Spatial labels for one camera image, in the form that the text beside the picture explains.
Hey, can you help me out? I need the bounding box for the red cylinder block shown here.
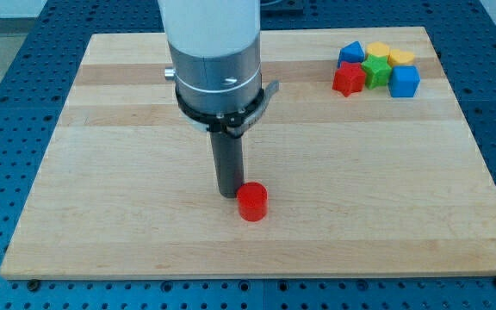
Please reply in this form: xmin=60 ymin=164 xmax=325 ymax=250
xmin=237 ymin=182 xmax=268 ymax=222

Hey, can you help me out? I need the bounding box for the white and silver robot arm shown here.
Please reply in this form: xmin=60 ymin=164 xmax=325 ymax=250
xmin=158 ymin=0 xmax=279 ymax=139

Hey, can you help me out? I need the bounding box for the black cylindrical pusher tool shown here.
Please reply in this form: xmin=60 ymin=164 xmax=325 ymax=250
xmin=210 ymin=133 xmax=245 ymax=198

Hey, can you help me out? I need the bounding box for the wooden board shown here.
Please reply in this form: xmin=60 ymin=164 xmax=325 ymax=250
xmin=0 ymin=27 xmax=496 ymax=280

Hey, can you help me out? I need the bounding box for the red star block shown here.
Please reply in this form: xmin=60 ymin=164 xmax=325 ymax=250
xmin=332 ymin=61 xmax=366 ymax=97

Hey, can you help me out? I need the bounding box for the blue triangle block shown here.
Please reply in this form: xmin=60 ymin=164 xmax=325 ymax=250
xmin=337 ymin=41 xmax=365 ymax=68

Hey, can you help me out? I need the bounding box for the green star block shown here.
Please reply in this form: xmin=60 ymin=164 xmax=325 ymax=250
xmin=361 ymin=54 xmax=392 ymax=90

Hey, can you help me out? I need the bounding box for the yellow hexagon block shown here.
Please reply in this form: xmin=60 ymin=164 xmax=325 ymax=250
xmin=365 ymin=41 xmax=390 ymax=59

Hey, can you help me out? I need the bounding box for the blue cube block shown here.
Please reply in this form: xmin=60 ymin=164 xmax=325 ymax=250
xmin=388 ymin=65 xmax=420 ymax=97

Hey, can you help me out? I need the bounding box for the yellow heart block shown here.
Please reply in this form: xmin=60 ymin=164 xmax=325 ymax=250
xmin=387 ymin=49 xmax=415 ymax=67

